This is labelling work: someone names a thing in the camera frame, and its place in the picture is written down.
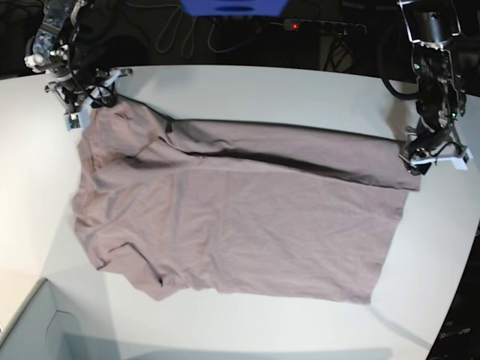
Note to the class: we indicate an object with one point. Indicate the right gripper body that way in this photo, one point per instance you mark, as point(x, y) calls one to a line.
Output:
point(74, 96)

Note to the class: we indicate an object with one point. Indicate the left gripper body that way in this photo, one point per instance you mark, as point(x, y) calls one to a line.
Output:
point(427, 146)

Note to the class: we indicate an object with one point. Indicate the pink t-shirt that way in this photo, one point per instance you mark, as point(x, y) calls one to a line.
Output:
point(238, 207)

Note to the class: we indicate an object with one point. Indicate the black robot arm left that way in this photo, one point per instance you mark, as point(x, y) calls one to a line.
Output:
point(434, 31)

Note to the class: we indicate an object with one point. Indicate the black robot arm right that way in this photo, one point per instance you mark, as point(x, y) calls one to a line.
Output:
point(57, 50)

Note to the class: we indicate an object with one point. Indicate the blue box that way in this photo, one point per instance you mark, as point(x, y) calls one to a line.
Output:
point(213, 8)

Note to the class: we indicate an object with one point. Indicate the black power strip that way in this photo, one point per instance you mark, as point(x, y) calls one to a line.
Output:
point(324, 27)

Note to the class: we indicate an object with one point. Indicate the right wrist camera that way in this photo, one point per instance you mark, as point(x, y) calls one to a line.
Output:
point(75, 120)

